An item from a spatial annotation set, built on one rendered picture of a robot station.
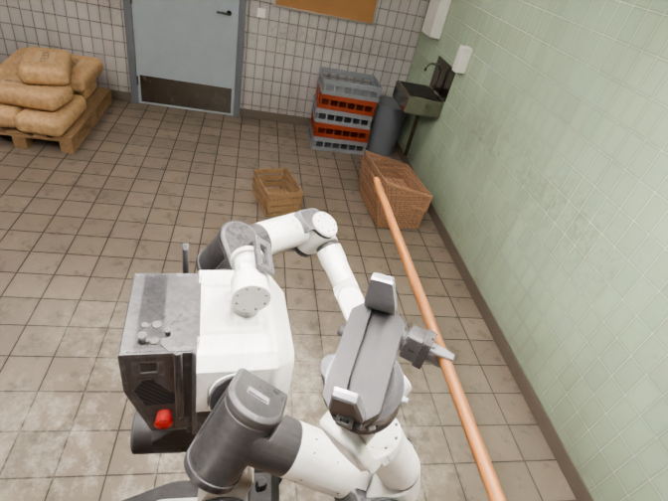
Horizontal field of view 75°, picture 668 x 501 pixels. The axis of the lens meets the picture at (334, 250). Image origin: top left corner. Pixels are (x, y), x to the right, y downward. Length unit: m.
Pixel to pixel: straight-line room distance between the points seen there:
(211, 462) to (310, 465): 0.15
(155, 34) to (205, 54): 0.49
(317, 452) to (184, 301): 0.36
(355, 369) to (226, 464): 0.36
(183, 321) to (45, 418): 1.69
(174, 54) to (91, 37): 0.78
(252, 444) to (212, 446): 0.06
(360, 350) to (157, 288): 0.54
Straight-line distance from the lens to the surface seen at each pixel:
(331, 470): 0.78
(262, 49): 5.08
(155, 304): 0.86
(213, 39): 5.06
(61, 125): 4.29
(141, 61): 5.26
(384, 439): 0.68
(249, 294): 0.75
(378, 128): 4.90
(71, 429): 2.40
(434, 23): 4.67
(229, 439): 0.71
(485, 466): 1.03
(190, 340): 0.80
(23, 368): 2.67
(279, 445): 0.73
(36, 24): 5.51
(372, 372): 0.42
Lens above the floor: 2.02
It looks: 37 degrees down
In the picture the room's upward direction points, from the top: 14 degrees clockwise
